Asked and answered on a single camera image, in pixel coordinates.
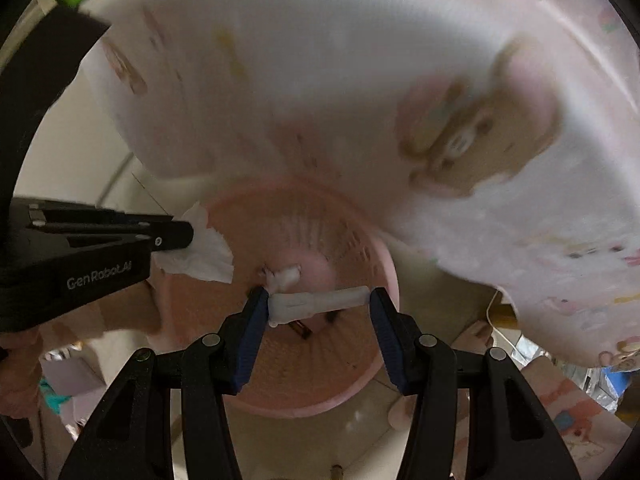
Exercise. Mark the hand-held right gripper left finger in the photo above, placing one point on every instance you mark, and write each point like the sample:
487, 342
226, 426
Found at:
250, 342

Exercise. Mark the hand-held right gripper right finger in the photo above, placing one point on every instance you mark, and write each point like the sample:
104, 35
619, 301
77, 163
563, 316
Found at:
387, 342

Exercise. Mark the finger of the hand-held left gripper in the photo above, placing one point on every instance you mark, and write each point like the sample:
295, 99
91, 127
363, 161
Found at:
170, 235

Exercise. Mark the white tissue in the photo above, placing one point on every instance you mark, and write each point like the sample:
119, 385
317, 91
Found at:
210, 260

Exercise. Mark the twisted white paper roll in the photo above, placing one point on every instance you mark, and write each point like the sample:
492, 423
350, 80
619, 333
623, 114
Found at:
320, 302

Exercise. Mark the pink plastic basket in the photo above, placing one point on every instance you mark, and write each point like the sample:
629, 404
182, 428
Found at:
350, 255

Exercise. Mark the person's left hand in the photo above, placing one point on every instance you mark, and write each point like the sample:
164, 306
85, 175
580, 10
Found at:
20, 375

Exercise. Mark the small brown wrapper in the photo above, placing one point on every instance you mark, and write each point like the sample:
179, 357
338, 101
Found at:
302, 331

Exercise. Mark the small white paper scrap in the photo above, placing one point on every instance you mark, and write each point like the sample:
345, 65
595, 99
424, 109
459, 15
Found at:
285, 276

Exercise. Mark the yellow object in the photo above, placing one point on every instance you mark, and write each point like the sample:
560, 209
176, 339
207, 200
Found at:
505, 316

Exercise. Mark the pink printed cloth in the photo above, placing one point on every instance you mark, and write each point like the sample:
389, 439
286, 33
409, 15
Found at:
565, 420

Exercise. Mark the clear plastic bag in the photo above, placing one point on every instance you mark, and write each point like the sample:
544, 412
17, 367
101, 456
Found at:
600, 385

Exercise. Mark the pink bear-print tablecloth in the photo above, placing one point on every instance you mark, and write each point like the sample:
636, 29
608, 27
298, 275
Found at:
350, 85

